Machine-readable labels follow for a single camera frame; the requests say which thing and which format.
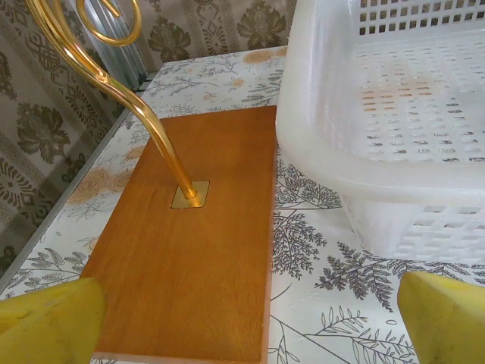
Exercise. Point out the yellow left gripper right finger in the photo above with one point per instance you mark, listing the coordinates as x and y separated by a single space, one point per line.
447 322

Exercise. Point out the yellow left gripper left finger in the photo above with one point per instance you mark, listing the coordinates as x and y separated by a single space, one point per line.
45 326

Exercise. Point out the white plastic basket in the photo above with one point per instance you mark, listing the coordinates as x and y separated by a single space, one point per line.
322 113

